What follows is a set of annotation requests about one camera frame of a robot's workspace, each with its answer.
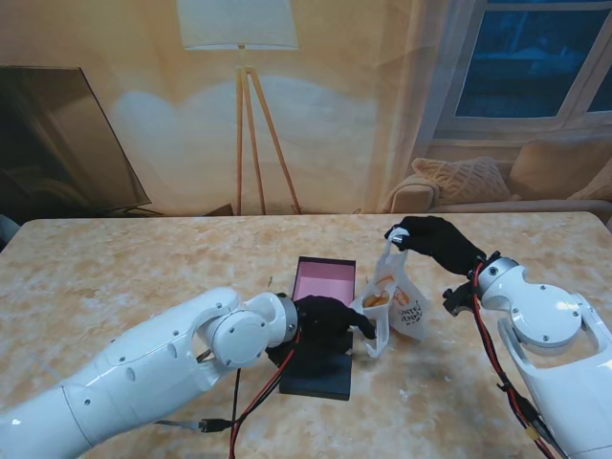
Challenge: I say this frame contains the black gift box lid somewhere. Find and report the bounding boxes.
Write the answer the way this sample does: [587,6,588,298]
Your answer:
[278,329,355,402]

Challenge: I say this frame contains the red black right arm cables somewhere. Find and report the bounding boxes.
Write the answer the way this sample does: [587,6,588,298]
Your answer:
[470,267,556,459]

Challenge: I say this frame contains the black gift box pink inside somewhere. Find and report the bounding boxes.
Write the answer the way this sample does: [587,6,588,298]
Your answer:
[290,255,358,317]

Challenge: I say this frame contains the dark grey chair edge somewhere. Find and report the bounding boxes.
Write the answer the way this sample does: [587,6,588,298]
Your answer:
[0,212,20,250]

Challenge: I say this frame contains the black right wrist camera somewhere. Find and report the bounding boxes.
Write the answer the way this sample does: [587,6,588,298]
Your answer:
[442,284,474,317]

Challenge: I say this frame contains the red black left arm cables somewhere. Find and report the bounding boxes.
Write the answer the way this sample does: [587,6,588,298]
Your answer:
[198,329,302,459]

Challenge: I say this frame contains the red black arm cables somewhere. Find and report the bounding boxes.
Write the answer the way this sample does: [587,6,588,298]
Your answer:
[198,329,302,459]
[470,267,556,459]

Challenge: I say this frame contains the white plastic bag orange logo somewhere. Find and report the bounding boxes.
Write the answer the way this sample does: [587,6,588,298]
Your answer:
[351,227,429,360]

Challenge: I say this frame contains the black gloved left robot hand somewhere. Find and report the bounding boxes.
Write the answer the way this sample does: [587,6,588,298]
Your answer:
[295,295,378,355]

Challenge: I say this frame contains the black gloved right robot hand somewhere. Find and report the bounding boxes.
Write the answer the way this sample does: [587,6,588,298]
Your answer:
[384,215,487,277]

